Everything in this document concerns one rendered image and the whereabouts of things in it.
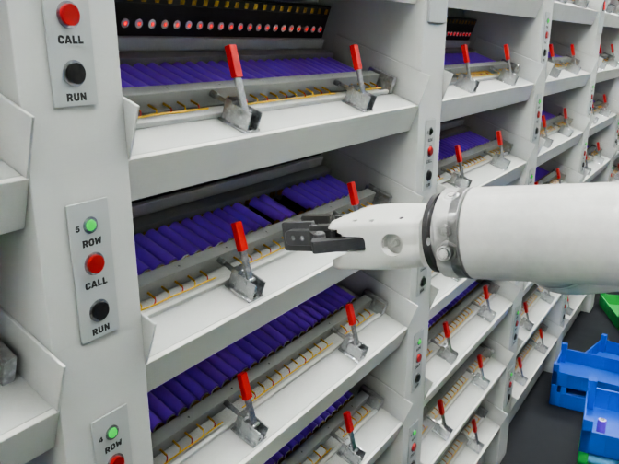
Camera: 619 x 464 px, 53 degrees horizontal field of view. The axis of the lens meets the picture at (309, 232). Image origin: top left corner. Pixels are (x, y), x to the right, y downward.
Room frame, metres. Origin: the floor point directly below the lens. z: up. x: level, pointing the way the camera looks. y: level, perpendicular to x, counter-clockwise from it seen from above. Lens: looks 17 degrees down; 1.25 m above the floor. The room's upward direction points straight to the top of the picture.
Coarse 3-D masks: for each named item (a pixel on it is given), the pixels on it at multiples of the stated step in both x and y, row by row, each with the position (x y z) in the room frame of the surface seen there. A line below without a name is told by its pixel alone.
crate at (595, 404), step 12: (588, 384) 1.33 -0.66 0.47; (588, 396) 1.32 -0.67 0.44; (600, 396) 1.33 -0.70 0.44; (612, 396) 1.32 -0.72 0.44; (588, 408) 1.32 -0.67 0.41; (600, 408) 1.32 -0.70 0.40; (612, 408) 1.31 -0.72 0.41; (588, 420) 1.16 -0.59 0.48; (612, 420) 1.27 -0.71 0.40; (588, 432) 1.16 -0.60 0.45; (612, 432) 1.23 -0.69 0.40; (588, 444) 1.16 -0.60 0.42; (600, 444) 1.15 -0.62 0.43; (612, 444) 1.14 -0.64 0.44; (600, 456) 1.15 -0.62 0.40; (612, 456) 1.14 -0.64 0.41
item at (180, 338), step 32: (320, 160) 1.10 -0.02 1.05; (352, 160) 1.11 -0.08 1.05; (192, 192) 0.83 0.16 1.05; (384, 192) 1.06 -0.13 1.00; (256, 256) 0.79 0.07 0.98; (288, 256) 0.81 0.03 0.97; (320, 256) 0.84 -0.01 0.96; (224, 288) 0.70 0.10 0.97; (288, 288) 0.74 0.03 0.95; (320, 288) 0.82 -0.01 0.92; (160, 320) 0.61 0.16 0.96; (192, 320) 0.62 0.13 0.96; (224, 320) 0.64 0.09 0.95; (256, 320) 0.70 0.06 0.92; (160, 352) 0.56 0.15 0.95; (192, 352) 0.60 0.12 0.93; (160, 384) 0.57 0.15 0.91
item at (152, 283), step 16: (368, 192) 1.05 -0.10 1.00; (320, 208) 0.93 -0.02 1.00; (336, 208) 0.95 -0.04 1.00; (352, 208) 1.00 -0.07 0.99; (256, 240) 0.78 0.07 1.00; (272, 240) 0.82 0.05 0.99; (192, 256) 0.71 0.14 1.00; (208, 256) 0.72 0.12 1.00; (224, 256) 0.73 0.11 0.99; (160, 272) 0.66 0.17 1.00; (176, 272) 0.67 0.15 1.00; (192, 272) 0.69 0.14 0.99; (208, 272) 0.72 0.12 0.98; (144, 288) 0.63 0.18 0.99; (160, 288) 0.65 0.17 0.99; (192, 288) 0.67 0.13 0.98
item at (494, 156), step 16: (464, 128) 1.66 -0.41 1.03; (480, 128) 1.70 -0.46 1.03; (496, 128) 1.67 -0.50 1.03; (448, 144) 1.50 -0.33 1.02; (464, 144) 1.54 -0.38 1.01; (480, 144) 1.58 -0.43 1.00; (496, 144) 1.61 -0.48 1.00; (512, 144) 1.64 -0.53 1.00; (528, 144) 1.62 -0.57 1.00; (448, 160) 1.35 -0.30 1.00; (464, 160) 1.42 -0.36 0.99; (480, 160) 1.51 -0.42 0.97; (496, 160) 1.50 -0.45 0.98; (512, 160) 1.59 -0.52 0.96; (448, 176) 1.33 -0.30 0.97; (464, 176) 1.29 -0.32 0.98; (480, 176) 1.39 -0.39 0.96; (496, 176) 1.43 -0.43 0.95; (512, 176) 1.55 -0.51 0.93
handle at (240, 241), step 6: (234, 222) 0.71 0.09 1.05; (240, 222) 0.71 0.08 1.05; (234, 228) 0.70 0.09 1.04; (240, 228) 0.71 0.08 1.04; (234, 234) 0.70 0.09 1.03; (240, 234) 0.70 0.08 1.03; (240, 240) 0.70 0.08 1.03; (240, 246) 0.70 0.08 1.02; (246, 246) 0.71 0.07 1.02; (240, 252) 0.70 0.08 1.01; (246, 252) 0.71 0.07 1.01; (246, 258) 0.70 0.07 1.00; (246, 264) 0.70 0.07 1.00; (246, 270) 0.70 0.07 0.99; (246, 276) 0.70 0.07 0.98; (252, 276) 0.70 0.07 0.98
